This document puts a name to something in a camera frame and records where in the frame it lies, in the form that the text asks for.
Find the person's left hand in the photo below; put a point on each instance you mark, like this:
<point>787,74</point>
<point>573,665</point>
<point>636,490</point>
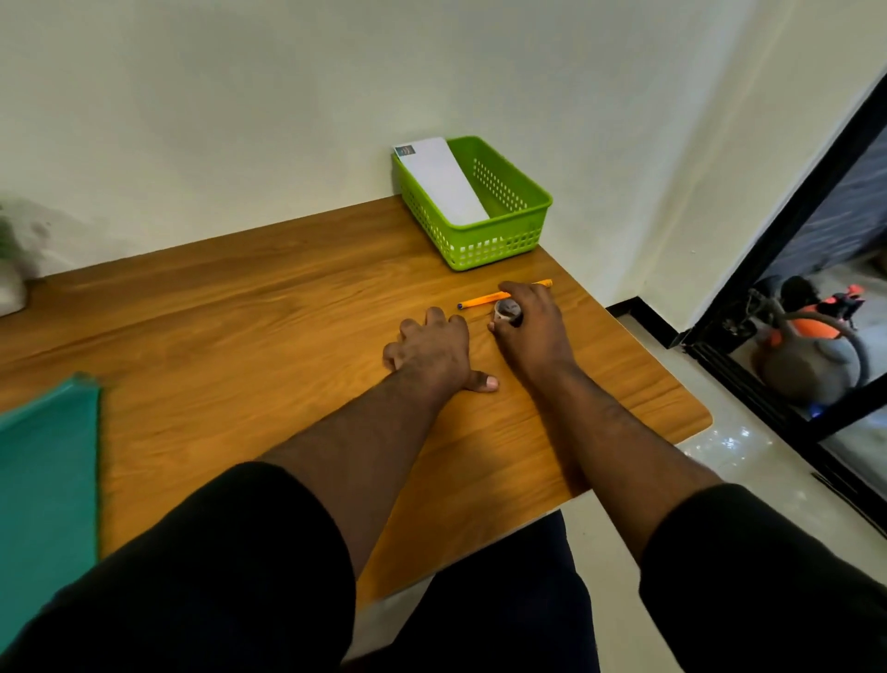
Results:
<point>433,350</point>

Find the person's right hand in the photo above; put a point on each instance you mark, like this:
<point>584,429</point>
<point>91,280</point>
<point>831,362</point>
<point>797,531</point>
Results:
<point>539,340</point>

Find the person's left little finger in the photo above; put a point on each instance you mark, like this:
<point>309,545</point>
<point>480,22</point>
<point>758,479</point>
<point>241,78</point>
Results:
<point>391,353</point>

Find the person's left middle finger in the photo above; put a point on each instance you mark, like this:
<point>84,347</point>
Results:
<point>436,319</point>

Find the person's left thumb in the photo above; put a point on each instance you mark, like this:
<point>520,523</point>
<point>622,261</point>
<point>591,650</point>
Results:
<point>481,383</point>

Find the person's right thumb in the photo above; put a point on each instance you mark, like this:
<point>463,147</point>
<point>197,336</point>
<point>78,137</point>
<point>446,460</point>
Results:
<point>500,333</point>

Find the person's right forearm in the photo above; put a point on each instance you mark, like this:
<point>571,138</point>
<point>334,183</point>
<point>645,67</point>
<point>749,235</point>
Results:
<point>617,450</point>

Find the person's left forearm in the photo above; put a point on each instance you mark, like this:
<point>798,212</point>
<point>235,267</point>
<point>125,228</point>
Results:
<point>353,457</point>

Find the orange pen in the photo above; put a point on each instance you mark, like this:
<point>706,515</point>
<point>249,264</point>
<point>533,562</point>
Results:
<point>479,301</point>

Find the green plastic basket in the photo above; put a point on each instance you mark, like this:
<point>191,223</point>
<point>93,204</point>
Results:
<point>499,239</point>

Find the white paper envelope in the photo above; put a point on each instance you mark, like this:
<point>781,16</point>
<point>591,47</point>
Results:
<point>443,180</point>

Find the black skirting board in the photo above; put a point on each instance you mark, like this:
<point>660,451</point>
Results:
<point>644,317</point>

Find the dark trousers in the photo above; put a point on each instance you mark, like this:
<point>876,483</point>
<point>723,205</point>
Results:
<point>499,603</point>

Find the black left shirt sleeve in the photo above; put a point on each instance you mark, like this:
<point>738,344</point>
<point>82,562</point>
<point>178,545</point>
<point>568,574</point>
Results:
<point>201,575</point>

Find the black shirt sleeve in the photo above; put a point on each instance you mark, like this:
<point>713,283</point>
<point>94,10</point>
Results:
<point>762,596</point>
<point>201,575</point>

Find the grey orange vacuum cleaner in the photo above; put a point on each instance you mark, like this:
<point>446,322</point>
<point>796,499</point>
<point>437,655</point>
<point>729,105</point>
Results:
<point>807,367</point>

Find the black right shirt sleeve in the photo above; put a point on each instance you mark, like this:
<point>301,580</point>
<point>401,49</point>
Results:
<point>762,596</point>

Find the teal cloth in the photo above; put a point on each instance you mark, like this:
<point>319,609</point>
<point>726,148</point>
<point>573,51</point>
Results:
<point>45,499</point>

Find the black door frame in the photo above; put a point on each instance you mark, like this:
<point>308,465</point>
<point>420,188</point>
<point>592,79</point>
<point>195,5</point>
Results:
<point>797,215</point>

